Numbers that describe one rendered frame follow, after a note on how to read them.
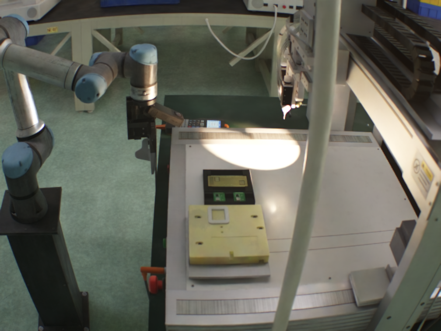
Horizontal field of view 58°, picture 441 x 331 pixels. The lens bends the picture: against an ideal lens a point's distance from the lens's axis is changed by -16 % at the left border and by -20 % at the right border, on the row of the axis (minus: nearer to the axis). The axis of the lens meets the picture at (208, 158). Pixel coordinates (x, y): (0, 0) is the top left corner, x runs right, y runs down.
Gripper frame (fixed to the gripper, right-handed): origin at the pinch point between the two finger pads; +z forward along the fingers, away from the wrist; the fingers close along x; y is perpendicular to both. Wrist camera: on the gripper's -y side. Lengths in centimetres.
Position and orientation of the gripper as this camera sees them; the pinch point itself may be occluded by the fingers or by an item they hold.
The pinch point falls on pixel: (151, 159)
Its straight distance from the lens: 141.2
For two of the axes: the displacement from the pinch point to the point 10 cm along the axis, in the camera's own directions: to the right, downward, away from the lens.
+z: -0.3, 8.4, 5.5
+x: 1.8, 5.4, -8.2
